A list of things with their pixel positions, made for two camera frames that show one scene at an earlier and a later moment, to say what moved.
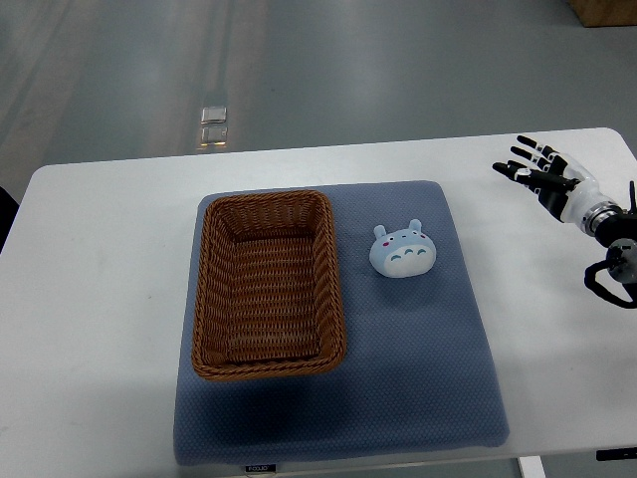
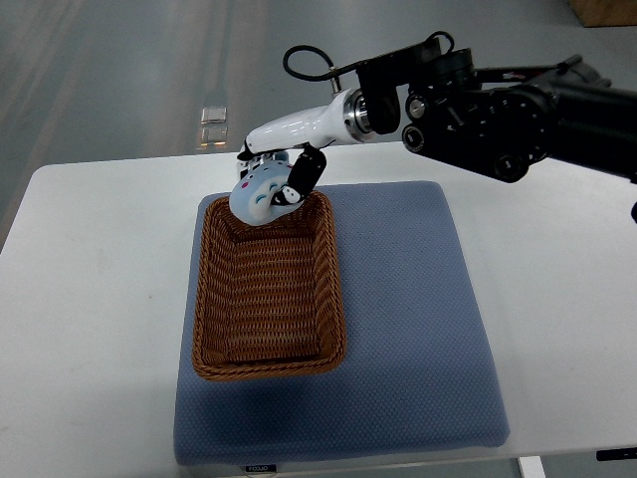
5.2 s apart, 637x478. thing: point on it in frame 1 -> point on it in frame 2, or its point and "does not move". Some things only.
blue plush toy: [403, 253] -> [251, 199]
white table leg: [531, 466] does not move
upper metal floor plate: [214, 115] does not move
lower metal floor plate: [214, 135] does not move
